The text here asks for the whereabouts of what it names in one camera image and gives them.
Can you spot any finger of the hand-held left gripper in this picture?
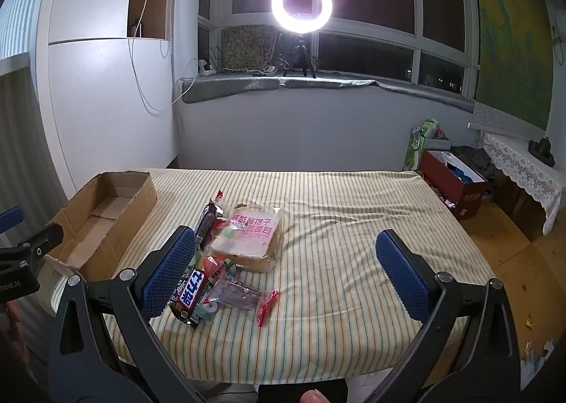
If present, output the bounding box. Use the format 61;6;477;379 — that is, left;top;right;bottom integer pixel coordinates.
0;223;63;262
0;206;23;233

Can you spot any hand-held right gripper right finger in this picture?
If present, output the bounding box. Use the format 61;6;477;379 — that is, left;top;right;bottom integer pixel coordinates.
375;228;520;403

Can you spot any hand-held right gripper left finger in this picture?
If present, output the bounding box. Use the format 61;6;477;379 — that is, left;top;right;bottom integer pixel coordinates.
48;225;197;403

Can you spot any brown chocolate bar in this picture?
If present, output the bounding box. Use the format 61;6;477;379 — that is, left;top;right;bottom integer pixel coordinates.
195;202;227;249
168;267;214;328

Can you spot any small jelly cup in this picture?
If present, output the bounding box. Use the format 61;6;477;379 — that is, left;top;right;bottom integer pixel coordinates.
196;300;220;325

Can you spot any clear red-ended snack packet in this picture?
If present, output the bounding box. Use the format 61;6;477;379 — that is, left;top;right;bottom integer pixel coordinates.
211;190;231;231
207;275;280;328

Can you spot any cardboard box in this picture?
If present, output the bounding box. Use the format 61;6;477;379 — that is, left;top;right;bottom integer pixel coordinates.
44;171;157;278

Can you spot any sliced bread packet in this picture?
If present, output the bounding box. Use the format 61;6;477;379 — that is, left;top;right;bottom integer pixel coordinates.
208;203;284;273

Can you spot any beige pleated curtain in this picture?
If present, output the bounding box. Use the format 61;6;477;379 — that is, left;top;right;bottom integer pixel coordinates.
0;54;80;227

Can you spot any striped bedsheet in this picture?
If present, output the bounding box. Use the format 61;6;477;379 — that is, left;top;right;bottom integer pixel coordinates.
48;169;496;386

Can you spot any red box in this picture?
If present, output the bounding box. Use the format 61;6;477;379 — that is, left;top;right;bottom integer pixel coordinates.
419;149;489;220

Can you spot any green tissue pack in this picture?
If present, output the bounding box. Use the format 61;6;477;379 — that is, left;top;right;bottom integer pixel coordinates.
403;119;438;171

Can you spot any dark cloth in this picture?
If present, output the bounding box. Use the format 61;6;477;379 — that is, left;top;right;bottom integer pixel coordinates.
451;146;498;183

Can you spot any white wardrobe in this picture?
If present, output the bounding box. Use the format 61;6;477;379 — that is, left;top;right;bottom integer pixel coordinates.
35;0;178;200

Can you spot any white lace cloth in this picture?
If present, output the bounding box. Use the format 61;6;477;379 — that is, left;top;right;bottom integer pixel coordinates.
480;131;566;236

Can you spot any dark figurine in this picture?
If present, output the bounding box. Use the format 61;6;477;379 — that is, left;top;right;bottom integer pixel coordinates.
528;135;555;167

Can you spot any patterned cushion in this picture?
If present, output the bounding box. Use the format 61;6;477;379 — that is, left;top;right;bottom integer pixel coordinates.
221;27;277;70

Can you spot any black tripod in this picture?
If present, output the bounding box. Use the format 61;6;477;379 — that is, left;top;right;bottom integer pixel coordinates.
283;34;317;78

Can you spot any white cable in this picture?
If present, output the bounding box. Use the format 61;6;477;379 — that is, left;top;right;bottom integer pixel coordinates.
128;0;195;112

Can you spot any green yellow wall poster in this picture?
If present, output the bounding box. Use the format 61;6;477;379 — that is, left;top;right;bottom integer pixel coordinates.
469;0;558;130

